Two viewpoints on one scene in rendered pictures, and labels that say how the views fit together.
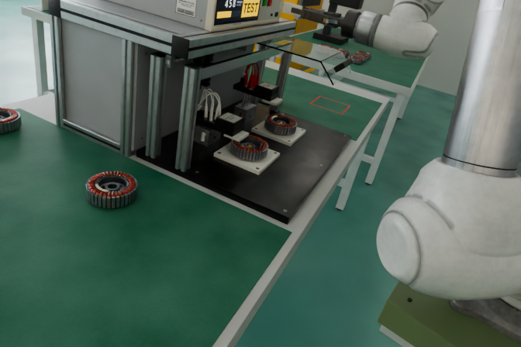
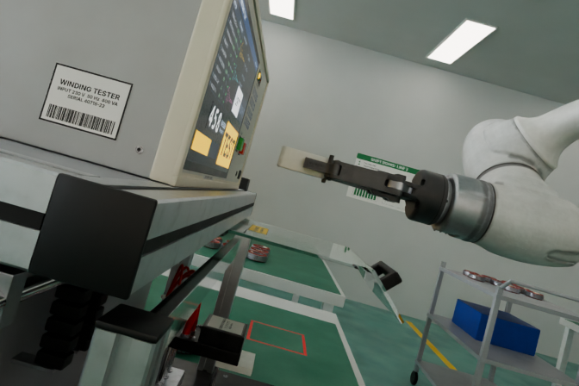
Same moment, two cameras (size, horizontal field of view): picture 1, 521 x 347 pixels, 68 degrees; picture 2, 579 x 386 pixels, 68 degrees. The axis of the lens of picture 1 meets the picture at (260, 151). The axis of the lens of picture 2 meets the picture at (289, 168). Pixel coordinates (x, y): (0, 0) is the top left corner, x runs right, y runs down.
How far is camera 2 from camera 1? 0.71 m
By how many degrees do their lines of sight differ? 36
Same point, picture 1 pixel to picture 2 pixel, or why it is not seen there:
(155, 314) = not seen: outside the picture
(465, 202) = not seen: outside the picture
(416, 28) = (567, 208)
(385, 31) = (516, 211)
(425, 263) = not seen: outside the picture
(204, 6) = (158, 107)
